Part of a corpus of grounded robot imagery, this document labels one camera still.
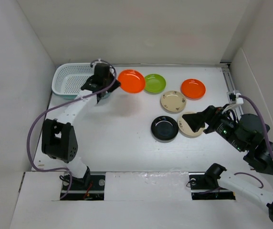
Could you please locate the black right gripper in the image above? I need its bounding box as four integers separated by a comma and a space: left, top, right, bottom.
181, 103, 246, 151

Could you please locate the orange plate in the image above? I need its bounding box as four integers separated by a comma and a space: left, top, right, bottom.
180, 79, 206, 100
118, 69, 146, 94

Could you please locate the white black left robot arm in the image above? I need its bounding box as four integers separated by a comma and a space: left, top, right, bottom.
42, 60, 121, 189

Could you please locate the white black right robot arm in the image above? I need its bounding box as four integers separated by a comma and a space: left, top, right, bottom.
182, 105, 273, 223

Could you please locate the beige plate with black patch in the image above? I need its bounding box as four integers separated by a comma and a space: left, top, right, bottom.
177, 112, 205, 138

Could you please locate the beige plate with symbols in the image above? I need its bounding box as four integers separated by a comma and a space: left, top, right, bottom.
160, 91, 187, 113

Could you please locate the white perforated plastic basket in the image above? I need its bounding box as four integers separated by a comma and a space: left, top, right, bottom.
52, 63, 94, 94

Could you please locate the green plate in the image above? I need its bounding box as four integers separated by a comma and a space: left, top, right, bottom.
144, 74, 167, 94

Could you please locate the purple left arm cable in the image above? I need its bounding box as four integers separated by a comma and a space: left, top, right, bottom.
26, 57, 117, 200

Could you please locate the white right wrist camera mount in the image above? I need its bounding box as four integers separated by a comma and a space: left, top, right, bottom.
222, 90, 243, 114

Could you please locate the aluminium rail right edge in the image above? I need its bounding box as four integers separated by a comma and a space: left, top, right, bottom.
220, 62, 243, 118

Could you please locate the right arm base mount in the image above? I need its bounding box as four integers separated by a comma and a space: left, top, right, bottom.
186, 172, 236, 200

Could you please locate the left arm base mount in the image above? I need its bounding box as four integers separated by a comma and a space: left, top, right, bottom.
60, 173, 105, 201

